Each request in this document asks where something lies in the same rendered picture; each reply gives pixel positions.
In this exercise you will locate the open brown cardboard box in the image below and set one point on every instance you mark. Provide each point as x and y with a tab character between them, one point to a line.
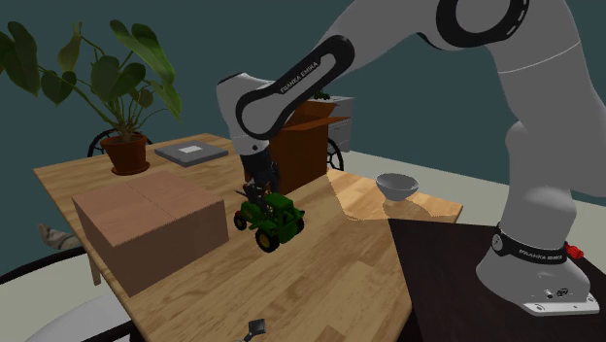
303	156

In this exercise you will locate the closed brown cardboard box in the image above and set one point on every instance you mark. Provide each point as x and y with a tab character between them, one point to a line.
151	222

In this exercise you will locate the black chair with white seat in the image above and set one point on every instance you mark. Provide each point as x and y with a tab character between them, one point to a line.
71	322

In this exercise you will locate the small black grey tool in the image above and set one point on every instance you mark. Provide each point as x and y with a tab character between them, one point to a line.
257	327

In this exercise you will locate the black round-back chair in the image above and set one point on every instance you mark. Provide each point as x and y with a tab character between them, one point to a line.
96	144
337	156

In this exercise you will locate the white bowl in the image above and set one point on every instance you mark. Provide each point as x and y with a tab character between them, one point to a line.
397	187

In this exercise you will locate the green toy tractor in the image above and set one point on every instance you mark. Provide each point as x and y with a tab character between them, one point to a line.
279	215

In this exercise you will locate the white cabinet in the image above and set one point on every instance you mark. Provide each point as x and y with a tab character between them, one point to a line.
344	125

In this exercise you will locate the green plant in brown pot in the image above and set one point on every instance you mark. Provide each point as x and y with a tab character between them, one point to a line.
125	151

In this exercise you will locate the wooden table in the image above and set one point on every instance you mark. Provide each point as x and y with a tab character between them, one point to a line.
322	279

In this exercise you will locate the grey crumpled cloth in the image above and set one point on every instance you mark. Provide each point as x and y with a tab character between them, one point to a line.
57	238

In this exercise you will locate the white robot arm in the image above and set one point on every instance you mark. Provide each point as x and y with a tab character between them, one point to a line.
544	123

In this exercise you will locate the dark robot stand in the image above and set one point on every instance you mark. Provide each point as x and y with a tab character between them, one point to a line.
454	284

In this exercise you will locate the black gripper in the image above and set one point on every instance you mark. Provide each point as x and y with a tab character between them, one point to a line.
258	168

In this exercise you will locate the flat grey book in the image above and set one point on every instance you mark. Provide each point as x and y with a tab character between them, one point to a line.
191	154

